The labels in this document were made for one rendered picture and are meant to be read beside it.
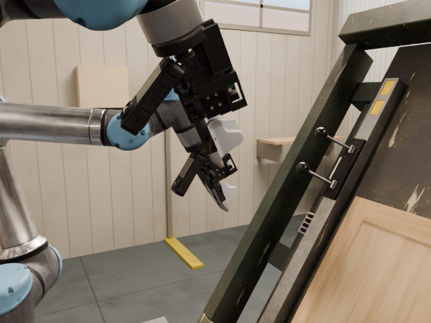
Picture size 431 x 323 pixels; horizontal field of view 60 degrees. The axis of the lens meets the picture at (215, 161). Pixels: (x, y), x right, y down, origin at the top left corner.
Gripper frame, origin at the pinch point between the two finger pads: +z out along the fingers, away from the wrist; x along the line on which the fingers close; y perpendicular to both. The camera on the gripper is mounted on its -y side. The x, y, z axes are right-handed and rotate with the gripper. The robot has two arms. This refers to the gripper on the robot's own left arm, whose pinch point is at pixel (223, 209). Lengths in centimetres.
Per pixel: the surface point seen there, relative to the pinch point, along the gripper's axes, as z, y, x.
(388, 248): 22.0, 25.5, -25.4
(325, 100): 0, 58, 20
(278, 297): 32.7, 1.4, -2.9
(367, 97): 4, 68, 11
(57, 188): 43, -53, 299
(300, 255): 25.9, 13.3, -3.1
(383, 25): -17, 77, 5
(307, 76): 88, 270, 306
